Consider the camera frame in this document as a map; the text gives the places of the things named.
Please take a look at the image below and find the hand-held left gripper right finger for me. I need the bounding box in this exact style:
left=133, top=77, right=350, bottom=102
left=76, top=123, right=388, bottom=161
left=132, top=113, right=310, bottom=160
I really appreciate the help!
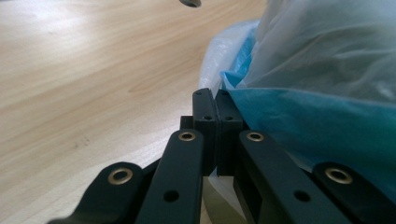
left=215, top=89, right=250, bottom=177

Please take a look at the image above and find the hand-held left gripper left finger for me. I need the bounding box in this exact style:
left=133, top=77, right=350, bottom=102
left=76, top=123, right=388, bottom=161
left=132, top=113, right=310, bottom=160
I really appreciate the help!
left=179, top=87, right=219, bottom=177

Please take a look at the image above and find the translucent white and blue trash bag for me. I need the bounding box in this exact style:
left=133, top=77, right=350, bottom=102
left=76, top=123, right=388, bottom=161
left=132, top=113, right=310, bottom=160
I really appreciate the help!
left=198, top=0, right=396, bottom=204

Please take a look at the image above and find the black round table grommet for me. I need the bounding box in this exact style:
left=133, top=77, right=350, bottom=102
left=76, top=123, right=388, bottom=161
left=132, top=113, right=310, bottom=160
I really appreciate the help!
left=178, top=0, right=203, bottom=8

